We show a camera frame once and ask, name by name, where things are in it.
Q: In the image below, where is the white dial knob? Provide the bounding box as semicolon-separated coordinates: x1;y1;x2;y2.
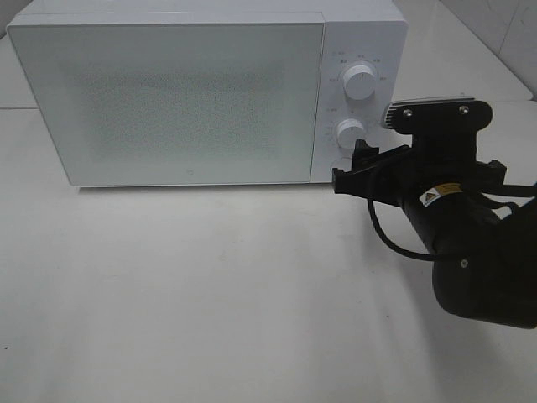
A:
335;118;367;149
341;61;378;101

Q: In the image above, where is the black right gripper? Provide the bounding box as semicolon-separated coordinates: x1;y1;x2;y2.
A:
331;136;508;210

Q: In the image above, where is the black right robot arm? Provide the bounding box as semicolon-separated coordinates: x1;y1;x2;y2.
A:
332;137;536;329

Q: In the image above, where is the round white door button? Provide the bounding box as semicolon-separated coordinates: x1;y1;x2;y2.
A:
330;157;352;181

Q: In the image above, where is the white microwave oven body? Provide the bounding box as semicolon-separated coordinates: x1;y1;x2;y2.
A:
7;1;408;186

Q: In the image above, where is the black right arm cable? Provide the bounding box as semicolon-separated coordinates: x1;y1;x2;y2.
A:
365;196;437;262

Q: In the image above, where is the white microwave door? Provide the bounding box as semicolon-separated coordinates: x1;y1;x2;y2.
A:
9;24;323;187

